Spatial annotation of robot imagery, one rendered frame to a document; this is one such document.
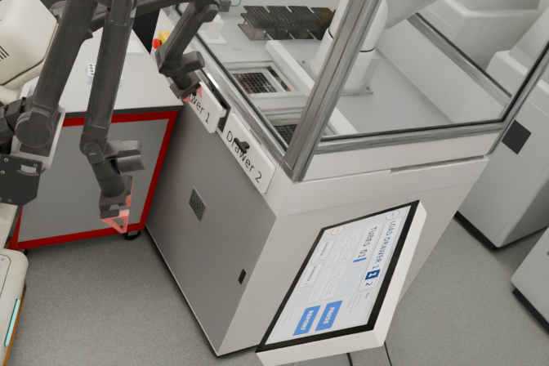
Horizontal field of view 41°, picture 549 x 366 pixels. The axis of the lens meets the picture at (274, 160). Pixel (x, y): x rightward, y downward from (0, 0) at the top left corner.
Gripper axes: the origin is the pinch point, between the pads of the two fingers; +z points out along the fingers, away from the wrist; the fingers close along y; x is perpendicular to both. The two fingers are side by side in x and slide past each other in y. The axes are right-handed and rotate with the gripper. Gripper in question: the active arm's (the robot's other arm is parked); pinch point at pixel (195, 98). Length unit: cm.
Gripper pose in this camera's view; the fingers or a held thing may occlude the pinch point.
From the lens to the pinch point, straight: 257.0
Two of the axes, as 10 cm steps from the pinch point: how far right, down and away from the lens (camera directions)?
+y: 8.0, -5.9, 0.4
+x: -5.0, -6.4, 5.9
